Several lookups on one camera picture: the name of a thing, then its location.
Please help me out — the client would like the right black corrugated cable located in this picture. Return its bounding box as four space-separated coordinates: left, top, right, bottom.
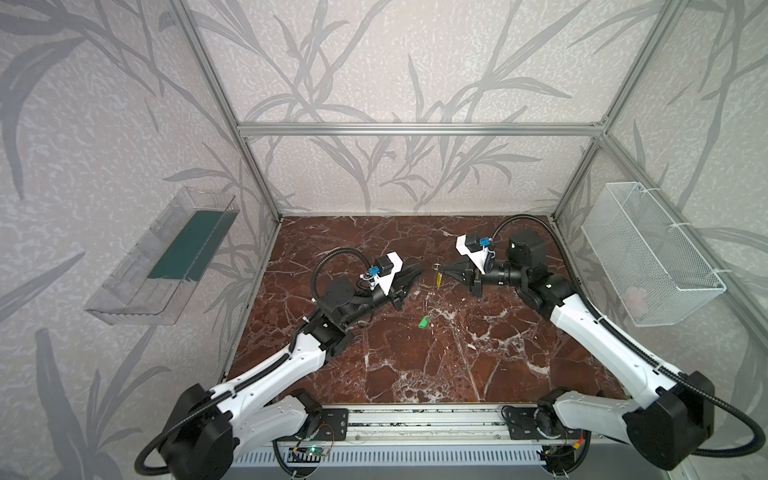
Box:
490 213 767 460

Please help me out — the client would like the pink object in basket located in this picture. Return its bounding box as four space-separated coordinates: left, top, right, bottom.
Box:
622 286 649 319

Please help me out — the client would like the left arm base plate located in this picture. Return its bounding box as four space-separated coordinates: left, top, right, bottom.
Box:
295 408 350 442

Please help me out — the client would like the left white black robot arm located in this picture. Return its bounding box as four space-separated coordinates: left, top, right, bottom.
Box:
134 263 423 479

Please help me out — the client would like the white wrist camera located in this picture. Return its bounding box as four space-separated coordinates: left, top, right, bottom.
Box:
456 233 495 274
360 252 403 296

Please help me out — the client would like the white wire mesh basket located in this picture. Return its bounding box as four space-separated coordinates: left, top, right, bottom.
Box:
582 182 727 327

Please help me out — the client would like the clear plastic wall tray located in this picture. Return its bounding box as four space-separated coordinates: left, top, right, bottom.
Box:
85 187 240 326

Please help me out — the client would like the aluminium mounting rail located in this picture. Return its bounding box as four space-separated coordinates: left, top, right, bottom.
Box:
173 403 661 448

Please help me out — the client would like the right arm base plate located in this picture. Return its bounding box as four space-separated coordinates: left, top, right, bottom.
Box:
501 405 583 444

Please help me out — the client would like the green circuit board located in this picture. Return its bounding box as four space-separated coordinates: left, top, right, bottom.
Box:
290 445 332 463

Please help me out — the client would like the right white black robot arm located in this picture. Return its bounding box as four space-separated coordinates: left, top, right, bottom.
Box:
439 232 715 471

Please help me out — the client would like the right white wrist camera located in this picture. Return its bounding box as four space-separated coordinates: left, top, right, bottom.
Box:
456 233 495 274

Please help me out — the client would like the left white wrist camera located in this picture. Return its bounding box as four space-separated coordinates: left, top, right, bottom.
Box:
360 252 403 296

